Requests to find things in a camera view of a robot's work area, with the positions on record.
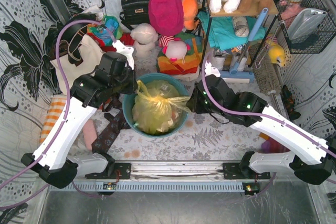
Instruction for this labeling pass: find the black wire basket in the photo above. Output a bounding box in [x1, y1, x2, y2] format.
[274, 0, 335, 54]

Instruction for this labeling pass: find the cream canvas tote bag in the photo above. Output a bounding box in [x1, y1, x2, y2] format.
[49, 34, 108, 97]

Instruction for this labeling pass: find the white plush bear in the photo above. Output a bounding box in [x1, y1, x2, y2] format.
[130, 23, 158, 58]

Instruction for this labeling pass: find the black leather handbag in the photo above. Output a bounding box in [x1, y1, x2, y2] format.
[119, 0, 150, 30]

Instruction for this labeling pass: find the yellow trash bag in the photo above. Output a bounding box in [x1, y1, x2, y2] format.
[132, 80, 190, 135]

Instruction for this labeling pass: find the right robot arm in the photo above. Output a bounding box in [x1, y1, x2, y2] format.
[186, 74, 335, 185]

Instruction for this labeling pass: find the dark patterned necktie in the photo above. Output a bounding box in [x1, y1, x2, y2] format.
[91, 96, 130, 154]

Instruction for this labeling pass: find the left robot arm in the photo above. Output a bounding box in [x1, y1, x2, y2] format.
[21, 47, 137, 188]

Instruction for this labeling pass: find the blue mop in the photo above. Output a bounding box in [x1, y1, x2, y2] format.
[220, 7, 268, 83]

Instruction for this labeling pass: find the red striped sock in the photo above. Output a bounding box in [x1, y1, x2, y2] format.
[259, 133, 289, 153]

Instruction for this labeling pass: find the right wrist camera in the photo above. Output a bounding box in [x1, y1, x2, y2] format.
[204, 61, 221, 77]

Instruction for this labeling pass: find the pink head plush doll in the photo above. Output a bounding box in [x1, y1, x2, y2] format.
[159, 36, 191, 62]

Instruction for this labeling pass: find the yellow plush duck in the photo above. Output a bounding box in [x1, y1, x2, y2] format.
[265, 37, 285, 67]

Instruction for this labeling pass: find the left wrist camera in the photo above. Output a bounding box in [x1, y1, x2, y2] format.
[112, 40, 134, 70]

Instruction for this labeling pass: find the orange checkered towel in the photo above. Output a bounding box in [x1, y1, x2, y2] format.
[39, 94, 67, 144]

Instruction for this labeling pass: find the pink sponge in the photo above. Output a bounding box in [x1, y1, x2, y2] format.
[82, 119, 97, 151]

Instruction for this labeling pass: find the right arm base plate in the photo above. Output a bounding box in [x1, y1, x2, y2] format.
[222, 162, 271, 180]

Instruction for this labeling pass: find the red cloth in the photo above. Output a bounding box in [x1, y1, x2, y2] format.
[100, 33, 135, 52]

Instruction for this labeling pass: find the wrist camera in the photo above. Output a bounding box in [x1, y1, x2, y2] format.
[204, 61, 221, 77]
[112, 40, 134, 70]

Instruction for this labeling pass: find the orange plush toy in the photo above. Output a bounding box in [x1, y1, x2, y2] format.
[181, 0, 199, 30]

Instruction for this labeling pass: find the silver foil pouch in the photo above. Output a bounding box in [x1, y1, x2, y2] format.
[287, 8, 328, 40]

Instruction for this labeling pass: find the teal cloth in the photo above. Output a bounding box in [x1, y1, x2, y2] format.
[197, 12, 266, 50]

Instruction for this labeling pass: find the magenta fabric bag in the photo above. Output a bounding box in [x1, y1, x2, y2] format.
[149, 0, 183, 36]

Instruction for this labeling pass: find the colourful printed bag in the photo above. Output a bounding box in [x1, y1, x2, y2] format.
[87, 16, 123, 47]

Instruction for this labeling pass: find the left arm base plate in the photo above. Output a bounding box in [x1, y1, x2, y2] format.
[100, 163, 131, 180]

